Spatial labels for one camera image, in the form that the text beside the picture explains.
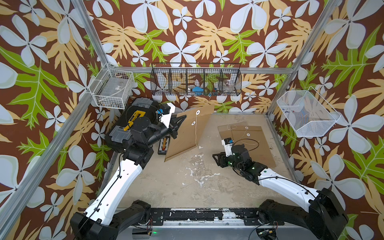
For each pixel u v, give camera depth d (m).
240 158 0.62
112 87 0.86
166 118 0.53
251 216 0.74
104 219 0.38
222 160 0.72
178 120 0.58
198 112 0.66
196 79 0.99
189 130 0.63
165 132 0.56
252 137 1.08
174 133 0.58
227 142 0.72
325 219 0.40
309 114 0.82
